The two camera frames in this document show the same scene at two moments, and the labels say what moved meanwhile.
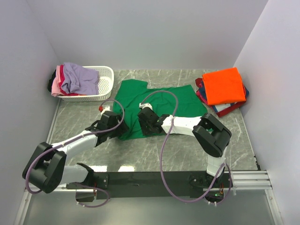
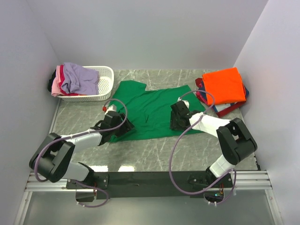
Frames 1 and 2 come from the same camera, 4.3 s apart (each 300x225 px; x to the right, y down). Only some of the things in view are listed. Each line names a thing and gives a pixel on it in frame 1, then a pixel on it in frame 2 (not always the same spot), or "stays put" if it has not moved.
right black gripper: [144, 131] -> [173, 124]
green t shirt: [131, 93] stays put
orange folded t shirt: [225, 86] stays put
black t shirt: [51, 80] stays put
